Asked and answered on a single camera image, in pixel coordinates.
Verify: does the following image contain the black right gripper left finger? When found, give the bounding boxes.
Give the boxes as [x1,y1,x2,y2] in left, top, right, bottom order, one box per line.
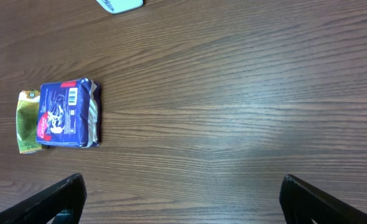
[0,173,86,224]

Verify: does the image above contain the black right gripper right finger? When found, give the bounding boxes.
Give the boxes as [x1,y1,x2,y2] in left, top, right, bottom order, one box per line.
[279,174,367,224]

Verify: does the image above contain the white barcode scanner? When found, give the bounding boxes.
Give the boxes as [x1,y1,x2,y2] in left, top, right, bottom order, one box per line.
[96,0,144,14]

